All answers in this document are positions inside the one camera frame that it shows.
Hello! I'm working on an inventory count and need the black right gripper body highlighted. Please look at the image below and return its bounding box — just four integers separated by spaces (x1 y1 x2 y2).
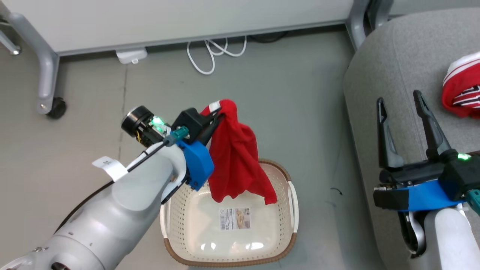
375 149 480 201

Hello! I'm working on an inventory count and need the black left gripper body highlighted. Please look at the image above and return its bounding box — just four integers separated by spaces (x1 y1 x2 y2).
121 105 211 148

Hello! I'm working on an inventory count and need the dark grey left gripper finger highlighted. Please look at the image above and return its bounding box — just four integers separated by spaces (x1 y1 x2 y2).
198 117 226 146
202 112 226 126

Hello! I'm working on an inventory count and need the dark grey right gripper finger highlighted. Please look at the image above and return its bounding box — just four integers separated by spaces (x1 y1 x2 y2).
413 90 453 160
376 97 405 170

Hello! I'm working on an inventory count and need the red white striped garment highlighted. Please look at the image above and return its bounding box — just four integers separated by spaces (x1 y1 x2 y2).
441 52 480 119

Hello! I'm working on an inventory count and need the grey upholstered seat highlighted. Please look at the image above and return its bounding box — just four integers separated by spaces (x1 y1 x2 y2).
343 7 480 270

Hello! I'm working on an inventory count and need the paper basket label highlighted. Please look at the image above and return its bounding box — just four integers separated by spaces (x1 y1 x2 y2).
219 207 251 231

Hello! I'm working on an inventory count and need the white power adapter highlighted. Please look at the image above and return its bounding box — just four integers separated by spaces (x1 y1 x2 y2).
115 48 148 65

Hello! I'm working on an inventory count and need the cream laundry basket brown rim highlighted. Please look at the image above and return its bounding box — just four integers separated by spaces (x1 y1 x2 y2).
160 158 299 267

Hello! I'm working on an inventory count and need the black caster wheel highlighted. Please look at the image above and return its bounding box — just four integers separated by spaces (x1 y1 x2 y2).
46 97 67 120

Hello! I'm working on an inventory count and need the grey partition leg with caster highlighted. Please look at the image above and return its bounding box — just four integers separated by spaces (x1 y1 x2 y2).
7 11 61 115

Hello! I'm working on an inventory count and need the thin grey partition leg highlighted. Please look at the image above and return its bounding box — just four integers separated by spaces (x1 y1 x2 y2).
0 30 21 56

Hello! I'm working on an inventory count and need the teal left cable connector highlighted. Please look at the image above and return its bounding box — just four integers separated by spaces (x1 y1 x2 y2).
163 126 190 147

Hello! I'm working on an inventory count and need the teal cable connector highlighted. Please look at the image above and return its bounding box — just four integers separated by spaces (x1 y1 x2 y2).
163 126 190 147
465 189 480 216

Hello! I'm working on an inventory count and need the teal right cable connector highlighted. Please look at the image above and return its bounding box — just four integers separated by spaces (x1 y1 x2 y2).
465 189 480 216

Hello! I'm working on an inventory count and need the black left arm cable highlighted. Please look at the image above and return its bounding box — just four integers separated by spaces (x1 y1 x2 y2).
54 139 177 235

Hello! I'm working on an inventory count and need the white coiled cable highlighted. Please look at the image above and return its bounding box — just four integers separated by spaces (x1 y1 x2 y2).
186 36 248 75

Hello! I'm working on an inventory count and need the white cable tag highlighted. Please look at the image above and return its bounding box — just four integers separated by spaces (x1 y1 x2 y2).
92 156 129 182

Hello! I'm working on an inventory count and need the black floor cable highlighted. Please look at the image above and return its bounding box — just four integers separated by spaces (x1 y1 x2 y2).
247 31 289 44

